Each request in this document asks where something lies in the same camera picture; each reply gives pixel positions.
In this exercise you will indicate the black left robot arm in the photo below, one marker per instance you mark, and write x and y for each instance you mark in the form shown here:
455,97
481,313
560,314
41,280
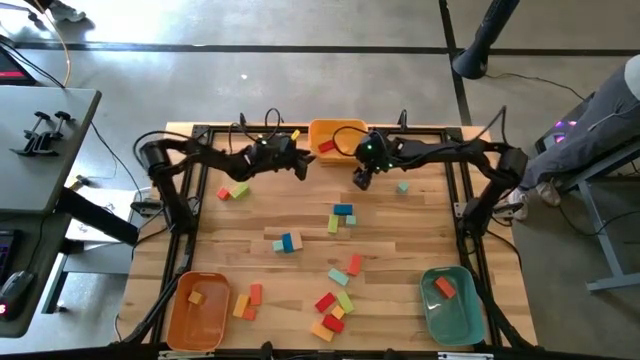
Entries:
167,195

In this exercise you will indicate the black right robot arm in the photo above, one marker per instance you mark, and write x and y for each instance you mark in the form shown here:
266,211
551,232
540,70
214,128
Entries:
450,148

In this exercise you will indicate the long yellow block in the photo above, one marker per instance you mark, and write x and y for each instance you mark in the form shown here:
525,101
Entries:
241,305

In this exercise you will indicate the teal plastic bin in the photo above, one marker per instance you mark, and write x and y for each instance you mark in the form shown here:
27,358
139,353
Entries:
457,320

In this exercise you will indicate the grey side desk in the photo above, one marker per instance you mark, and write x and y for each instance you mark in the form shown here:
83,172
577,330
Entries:
30,170

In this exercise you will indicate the black desk clamp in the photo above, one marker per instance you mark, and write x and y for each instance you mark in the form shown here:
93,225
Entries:
48,142
27,145

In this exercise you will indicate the black keyboard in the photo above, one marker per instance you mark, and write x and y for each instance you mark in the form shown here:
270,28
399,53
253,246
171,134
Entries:
7,255

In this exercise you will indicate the long blue block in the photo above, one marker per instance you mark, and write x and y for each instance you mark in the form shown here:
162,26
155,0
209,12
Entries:
343,209
287,242

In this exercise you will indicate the small red cube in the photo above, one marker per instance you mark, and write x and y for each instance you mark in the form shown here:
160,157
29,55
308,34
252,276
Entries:
223,193

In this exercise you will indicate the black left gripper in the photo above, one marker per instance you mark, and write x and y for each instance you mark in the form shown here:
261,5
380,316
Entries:
272,152

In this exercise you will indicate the person's torso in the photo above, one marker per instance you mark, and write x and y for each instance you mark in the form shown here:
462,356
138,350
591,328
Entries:
634,75

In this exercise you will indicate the long orange block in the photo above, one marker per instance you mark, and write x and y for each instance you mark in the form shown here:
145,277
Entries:
255,294

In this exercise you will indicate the yellow-orange block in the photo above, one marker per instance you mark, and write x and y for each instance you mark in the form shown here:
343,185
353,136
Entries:
322,331

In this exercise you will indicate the black frame clamp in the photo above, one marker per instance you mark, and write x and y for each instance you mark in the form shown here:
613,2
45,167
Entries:
402,119
242,121

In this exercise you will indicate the white paper sheet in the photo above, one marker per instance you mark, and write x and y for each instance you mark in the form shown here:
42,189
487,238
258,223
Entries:
82,229

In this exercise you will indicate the grey metal desk frame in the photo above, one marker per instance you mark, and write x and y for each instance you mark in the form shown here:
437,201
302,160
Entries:
601,232

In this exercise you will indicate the small teal cube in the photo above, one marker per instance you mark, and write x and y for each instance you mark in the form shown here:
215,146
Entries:
402,187
351,220
278,245

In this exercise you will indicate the long green block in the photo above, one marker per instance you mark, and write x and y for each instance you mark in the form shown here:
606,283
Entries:
240,190

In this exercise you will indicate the laptop with red screen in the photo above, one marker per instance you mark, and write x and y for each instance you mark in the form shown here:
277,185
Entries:
12,70

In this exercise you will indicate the small orange cube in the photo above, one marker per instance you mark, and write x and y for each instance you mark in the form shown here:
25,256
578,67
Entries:
249,314

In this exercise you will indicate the black computer mouse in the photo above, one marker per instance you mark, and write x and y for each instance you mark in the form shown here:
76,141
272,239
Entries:
15,295

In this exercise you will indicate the long orange-red block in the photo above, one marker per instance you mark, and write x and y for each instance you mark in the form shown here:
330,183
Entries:
444,287
354,264

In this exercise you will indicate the yellow plastic bin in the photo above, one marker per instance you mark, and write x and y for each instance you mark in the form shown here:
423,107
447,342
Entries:
327,132

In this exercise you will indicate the orange plastic bin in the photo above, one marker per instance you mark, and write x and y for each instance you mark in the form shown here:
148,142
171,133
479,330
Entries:
197,335

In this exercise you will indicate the computer tower with lights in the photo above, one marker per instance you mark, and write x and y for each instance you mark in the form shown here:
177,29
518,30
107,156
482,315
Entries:
550,142

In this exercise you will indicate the tan wooden block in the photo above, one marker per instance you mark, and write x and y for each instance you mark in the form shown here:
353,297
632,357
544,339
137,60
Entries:
297,240

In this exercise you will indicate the red block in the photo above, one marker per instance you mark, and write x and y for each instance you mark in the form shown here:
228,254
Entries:
325,302
326,146
333,323

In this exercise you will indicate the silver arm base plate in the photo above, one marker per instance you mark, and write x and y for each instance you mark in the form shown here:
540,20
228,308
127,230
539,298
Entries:
461,209

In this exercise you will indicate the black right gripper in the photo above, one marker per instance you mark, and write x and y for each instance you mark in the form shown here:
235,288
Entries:
372,150

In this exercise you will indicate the silver frame bracket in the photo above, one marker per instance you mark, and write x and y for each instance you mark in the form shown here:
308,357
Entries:
185,356
465,356

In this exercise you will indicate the black diagonal desk beam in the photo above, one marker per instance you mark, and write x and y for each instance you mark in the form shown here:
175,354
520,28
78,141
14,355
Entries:
95,215

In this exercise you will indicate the medium green block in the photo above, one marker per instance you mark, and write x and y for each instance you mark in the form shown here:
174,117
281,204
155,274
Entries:
345,301
333,224

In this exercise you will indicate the black floor stand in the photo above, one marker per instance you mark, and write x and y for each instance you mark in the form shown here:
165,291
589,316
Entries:
482,40

